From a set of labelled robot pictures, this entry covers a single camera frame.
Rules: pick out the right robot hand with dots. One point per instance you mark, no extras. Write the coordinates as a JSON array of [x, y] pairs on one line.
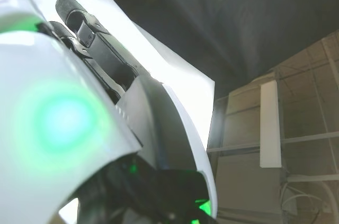
[[66, 128]]

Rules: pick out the black cloth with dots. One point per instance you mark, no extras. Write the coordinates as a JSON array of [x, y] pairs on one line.
[[212, 22]]

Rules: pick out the white upright bar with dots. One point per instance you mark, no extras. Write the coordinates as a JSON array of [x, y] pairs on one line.
[[270, 128]]

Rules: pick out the grey metal frame structure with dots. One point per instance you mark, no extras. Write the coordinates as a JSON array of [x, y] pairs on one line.
[[304, 102]]

